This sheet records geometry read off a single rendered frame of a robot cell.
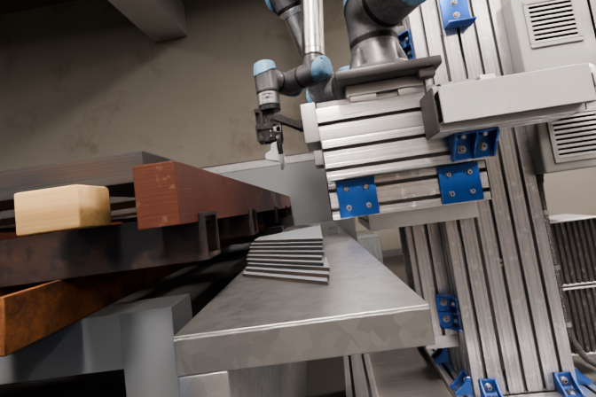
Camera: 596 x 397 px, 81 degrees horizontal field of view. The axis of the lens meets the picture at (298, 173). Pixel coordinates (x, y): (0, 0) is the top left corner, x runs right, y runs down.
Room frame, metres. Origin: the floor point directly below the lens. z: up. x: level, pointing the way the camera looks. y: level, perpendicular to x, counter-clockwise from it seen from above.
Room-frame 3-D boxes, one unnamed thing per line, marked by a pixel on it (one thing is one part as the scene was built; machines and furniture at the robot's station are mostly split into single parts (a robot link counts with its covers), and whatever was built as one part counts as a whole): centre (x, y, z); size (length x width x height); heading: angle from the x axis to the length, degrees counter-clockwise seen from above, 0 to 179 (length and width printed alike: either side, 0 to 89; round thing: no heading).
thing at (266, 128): (1.12, 0.07, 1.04); 0.09 x 0.08 x 0.12; 88
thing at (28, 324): (1.14, 0.28, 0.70); 1.66 x 0.08 x 0.05; 178
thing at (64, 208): (0.33, 0.23, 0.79); 0.06 x 0.05 x 0.04; 88
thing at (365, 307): (0.93, -0.01, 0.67); 1.30 x 0.20 x 0.03; 178
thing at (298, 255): (0.58, 0.04, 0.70); 0.39 x 0.12 x 0.04; 178
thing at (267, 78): (1.13, 0.06, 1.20); 0.09 x 0.08 x 0.11; 140
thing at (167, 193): (1.13, 0.11, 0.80); 1.62 x 0.04 x 0.06; 178
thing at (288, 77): (1.19, -0.02, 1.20); 0.11 x 0.11 x 0.08; 50
